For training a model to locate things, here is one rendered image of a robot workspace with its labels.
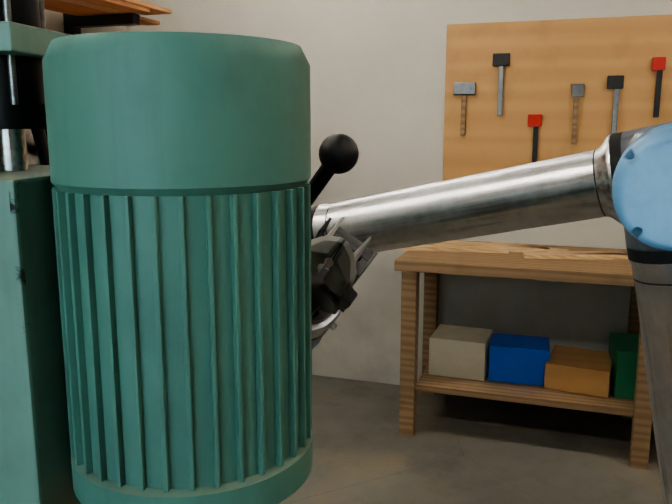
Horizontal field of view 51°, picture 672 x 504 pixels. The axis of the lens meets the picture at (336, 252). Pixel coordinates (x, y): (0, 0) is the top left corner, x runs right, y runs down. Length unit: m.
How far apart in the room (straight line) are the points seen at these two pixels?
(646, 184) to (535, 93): 2.94
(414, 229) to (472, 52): 2.76
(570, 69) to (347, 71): 1.14
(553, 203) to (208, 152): 0.58
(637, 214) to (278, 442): 0.42
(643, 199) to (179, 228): 0.47
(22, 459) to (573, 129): 3.30
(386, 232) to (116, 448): 0.61
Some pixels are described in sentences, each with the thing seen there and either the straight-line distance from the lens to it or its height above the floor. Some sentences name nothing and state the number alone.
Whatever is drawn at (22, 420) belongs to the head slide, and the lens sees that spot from 0.53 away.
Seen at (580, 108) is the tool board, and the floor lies 1.53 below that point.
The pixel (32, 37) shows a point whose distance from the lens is 0.54.
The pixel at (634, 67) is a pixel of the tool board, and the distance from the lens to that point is 3.67.
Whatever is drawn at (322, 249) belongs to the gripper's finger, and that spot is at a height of 1.33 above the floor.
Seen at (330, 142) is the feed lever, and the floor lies 1.44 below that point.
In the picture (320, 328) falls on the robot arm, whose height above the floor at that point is 1.20.
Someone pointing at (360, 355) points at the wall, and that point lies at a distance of 4.04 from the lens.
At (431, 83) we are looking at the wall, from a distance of 3.74.
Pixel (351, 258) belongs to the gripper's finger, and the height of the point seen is 1.32.
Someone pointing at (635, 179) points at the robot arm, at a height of 1.40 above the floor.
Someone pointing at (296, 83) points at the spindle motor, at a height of 1.48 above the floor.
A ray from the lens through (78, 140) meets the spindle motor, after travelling 0.44.
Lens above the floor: 1.45
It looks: 10 degrees down
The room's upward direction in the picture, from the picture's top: straight up
